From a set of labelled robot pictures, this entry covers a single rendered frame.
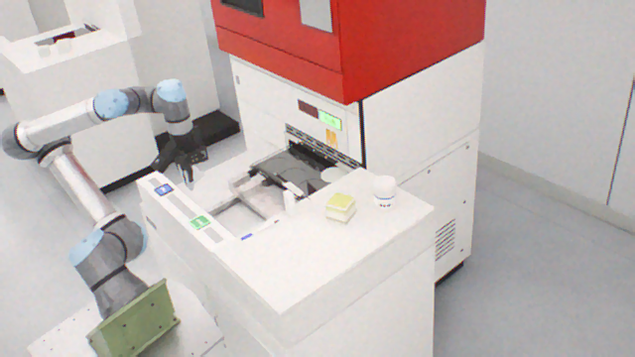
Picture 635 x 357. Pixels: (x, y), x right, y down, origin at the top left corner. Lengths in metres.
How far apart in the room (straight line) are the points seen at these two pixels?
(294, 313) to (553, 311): 1.61
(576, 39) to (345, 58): 1.58
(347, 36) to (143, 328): 1.05
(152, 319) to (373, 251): 0.66
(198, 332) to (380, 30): 1.09
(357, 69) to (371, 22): 0.16
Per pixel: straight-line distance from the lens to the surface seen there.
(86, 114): 1.64
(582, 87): 3.19
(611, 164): 3.30
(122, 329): 1.68
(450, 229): 2.72
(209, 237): 1.83
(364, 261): 1.69
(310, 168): 2.17
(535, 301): 2.94
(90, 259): 1.71
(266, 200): 2.07
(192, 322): 1.79
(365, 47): 1.87
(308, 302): 1.60
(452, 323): 2.79
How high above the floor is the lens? 2.10
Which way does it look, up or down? 31 degrees down
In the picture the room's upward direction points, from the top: 7 degrees counter-clockwise
